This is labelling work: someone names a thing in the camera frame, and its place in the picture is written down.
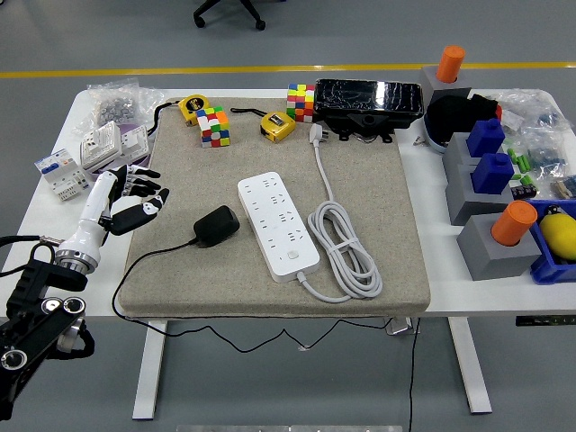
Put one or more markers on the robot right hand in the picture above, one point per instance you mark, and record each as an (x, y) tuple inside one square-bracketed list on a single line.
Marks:
[(569, 418)]

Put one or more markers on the grey-brown mat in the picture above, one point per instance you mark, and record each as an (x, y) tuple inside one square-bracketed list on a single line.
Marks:
[(252, 297)]

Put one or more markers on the small dark component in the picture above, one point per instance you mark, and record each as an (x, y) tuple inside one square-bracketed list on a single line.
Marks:
[(523, 192)]

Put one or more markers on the white wall switch panel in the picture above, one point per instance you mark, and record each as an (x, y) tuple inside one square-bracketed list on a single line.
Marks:
[(135, 141)]

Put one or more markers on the glossy black box device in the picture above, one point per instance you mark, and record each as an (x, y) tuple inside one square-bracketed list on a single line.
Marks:
[(360, 96)]

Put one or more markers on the small metal piece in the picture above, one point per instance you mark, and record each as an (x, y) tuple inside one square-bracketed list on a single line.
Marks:
[(419, 141)]

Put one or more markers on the white wall socket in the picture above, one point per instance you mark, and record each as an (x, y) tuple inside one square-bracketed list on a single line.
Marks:
[(100, 145)]

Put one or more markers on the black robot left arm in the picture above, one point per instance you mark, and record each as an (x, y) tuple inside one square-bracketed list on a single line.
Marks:
[(40, 279)]

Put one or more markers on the clear bag of metal nuts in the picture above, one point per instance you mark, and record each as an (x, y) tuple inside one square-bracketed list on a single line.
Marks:
[(114, 108)]

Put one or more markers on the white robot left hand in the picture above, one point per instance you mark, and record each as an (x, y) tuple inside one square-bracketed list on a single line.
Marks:
[(92, 207)]

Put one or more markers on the purple tape roll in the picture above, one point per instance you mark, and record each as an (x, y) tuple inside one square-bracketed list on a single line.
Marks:
[(144, 161)]

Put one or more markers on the black table handset panel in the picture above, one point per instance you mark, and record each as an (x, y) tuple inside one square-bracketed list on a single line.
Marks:
[(544, 320)]

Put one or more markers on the small bag of connectors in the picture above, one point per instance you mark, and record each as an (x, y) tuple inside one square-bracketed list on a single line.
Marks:
[(564, 186)]

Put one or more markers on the green plastic pegs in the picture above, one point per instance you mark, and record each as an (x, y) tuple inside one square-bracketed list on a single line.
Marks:
[(524, 163)]

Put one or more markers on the green plastic peg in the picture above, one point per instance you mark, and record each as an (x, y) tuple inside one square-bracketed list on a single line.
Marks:
[(528, 181)]

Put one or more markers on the yellow tape measure square window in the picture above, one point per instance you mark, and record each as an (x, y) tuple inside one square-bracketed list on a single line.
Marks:
[(283, 128)]

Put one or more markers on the white power strip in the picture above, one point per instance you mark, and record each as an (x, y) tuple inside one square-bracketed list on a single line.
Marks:
[(279, 225)]

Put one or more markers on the black plug adapter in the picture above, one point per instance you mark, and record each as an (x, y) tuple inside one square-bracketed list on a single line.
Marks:
[(216, 225)]

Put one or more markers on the yellow tape measure round label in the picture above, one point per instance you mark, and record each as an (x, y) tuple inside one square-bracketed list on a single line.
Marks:
[(193, 108)]

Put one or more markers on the grey block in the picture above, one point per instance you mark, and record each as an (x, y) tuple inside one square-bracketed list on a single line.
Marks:
[(463, 200), (454, 155), (429, 83), (490, 261)]

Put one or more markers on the blue block with knob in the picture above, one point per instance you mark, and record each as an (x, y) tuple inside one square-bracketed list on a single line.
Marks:
[(492, 173), (485, 137)]

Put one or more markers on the yellow toy fruit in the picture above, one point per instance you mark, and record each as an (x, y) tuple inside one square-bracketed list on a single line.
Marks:
[(558, 231)]

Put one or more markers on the black cloth cap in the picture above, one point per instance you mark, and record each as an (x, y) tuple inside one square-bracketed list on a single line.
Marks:
[(454, 114)]

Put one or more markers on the clear bag of blue parts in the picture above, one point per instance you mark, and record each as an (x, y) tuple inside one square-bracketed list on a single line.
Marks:
[(546, 155)]

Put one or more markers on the multicolour puzzle cube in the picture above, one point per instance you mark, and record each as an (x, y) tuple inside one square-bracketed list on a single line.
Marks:
[(300, 103), (209, 130)]

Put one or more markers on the orange cylinder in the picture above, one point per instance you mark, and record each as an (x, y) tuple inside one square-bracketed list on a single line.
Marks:
[(450, 63), (513, 222)]

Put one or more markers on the blue plastic bin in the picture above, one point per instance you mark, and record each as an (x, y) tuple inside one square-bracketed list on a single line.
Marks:
[(551, 272)]

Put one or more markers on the white circuit breaker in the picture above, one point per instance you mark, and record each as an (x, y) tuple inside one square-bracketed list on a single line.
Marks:
[(58, 173)]

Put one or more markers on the table control box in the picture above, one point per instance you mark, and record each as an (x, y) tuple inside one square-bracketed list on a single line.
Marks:
[(398, 326)]

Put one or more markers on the white table leg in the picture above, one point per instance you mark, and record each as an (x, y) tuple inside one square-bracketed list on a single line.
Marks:
[(150, 373), (470, 369)]

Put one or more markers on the black office chair base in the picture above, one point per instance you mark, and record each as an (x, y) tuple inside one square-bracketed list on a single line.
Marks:
[(252, 11)]

